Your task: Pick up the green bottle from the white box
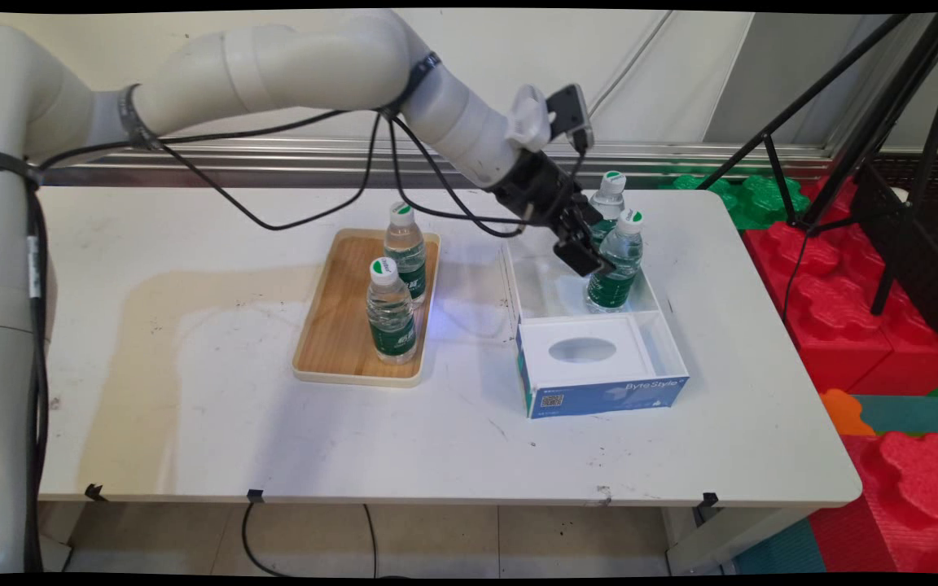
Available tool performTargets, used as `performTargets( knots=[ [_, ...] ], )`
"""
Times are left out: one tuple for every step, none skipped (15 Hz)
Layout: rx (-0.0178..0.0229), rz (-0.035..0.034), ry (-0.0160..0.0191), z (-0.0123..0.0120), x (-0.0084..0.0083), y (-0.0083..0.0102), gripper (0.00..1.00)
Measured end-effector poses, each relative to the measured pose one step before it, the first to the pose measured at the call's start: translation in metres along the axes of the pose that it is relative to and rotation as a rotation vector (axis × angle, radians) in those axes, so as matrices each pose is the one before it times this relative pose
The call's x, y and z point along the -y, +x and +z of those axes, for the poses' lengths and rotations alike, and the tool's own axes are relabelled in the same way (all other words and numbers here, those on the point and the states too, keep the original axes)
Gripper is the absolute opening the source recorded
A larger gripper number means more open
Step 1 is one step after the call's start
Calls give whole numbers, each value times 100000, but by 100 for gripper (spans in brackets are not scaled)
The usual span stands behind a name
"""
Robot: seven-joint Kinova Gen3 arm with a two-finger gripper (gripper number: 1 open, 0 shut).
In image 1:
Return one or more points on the wooden serving tray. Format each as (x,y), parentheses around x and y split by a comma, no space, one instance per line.
(339,325)

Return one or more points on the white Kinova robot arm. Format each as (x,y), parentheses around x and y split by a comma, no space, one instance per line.
(273,65)

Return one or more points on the green foam block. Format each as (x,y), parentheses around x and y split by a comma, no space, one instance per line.
(754,203)

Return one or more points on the white table leg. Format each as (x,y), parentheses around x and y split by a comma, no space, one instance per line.
(729,537)

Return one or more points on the orange foam piece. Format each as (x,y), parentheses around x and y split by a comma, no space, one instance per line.
(843,411)

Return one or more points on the black tripod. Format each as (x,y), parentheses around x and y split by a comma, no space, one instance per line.
(884,112)

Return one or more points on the large red foam block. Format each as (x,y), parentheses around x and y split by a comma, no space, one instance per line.
(835,325)

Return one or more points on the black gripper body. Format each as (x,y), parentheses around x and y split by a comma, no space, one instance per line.
(538,191)

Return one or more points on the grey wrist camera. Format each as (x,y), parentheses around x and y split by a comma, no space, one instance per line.
(571,114)

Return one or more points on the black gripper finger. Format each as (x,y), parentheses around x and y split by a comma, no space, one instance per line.
(581,251)
(589,213)

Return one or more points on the aluminium wall rail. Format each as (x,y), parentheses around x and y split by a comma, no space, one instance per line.
(273,156)

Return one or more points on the white and blue cardboard box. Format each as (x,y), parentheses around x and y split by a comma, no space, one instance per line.
(599,399)

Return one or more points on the green label water bottle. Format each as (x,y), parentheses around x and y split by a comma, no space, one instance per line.
(405,244)
(611,199)
(620,281)
(392,317)

